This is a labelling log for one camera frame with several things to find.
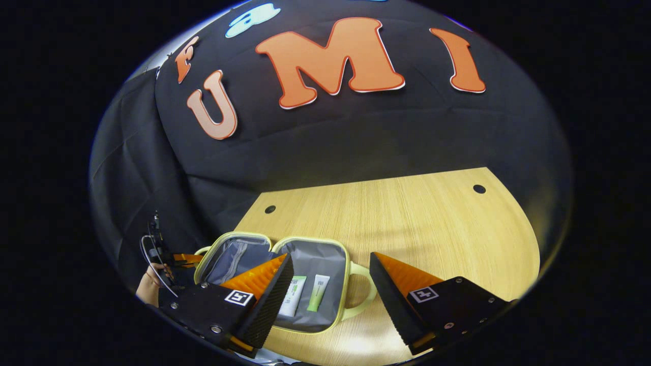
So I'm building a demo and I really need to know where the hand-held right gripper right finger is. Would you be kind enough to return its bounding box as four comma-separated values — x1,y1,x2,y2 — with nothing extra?
369,252,512,355

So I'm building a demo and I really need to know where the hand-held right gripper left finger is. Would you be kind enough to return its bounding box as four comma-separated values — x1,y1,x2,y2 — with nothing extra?
159,253,294,359

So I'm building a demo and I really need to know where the white green-printed skincare tube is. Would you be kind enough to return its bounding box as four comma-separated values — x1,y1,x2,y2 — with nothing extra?
277,276,307,318

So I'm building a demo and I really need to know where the light green skincare tube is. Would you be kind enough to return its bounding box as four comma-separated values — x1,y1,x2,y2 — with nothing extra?
307,274,331,312

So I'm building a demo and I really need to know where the pale yellow small suitcase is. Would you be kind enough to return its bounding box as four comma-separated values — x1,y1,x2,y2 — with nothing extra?
193,231,378,335

